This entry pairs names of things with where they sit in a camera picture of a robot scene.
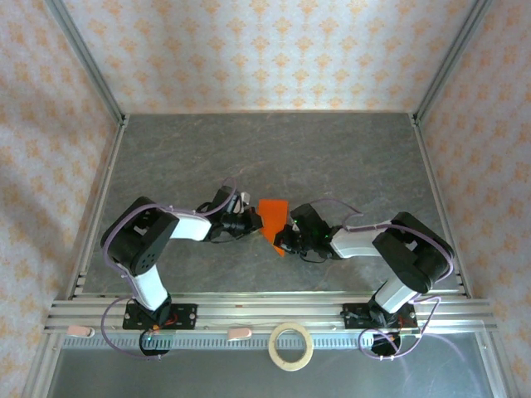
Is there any orange cloth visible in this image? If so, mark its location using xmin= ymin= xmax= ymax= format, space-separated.
xmin=257 ymin=199 xmax=290 ymax=259

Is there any beige tape roll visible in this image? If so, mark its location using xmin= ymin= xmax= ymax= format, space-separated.
xmin=268 ymin=322 xmax=314 ymax=372

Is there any grey metal shelf plate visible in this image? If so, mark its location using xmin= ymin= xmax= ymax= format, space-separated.
xmin=41 ymin=347 xmax=499 ymax=398

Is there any thin black left camera cable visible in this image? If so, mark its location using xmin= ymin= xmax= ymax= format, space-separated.
xmin=194 ymin=201 xmax=240 ymax=245

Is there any long aluminium base rail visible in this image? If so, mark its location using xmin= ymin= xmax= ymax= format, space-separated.
xmin=43 ymin=292 xmax=497 ymax=335

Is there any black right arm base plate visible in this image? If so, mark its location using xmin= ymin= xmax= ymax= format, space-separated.
xmin=342 ymin=303 xmax=418 ymax=332

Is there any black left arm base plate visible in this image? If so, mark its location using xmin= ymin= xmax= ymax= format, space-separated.
xmin=123 ymin=303 xmax=198 ymax=332

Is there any slotted grey cable duct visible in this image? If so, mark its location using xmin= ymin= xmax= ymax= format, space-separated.
xmin=60 ymin=333 xmax=486 ymax=352

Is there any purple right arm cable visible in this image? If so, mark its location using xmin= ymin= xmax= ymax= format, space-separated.
xmin=309 ymin=198 xmax=457 ymax=361

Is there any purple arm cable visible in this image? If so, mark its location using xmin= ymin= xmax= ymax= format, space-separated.
xmin=309 ymin=198 xmax=457 ymax=361
xmin=100 ymin=177 xmax=240 ymax=361

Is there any aluminium table side rail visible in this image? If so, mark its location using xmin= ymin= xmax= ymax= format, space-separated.
xmin=66 ymin=114 xmax=130 ymax=300
xmin=409 ymin=114 xmax=474 ymax=299

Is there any black round cable port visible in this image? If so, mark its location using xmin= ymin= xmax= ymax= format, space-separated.
xmin=139 ymin=329 xmax=172 ymax=358
xmin=371 ymin=329 xmax=402 ymax=358

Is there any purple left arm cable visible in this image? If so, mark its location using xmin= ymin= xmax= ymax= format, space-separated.
xmin=100 ymin=177 xmax=240 ymax=361

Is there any aluminium frame post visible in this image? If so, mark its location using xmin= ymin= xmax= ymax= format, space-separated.
xmin=44 ymin=0 xmax=128 ymax=125
xmin=414 ymin=0 xmax=494 ymax=121

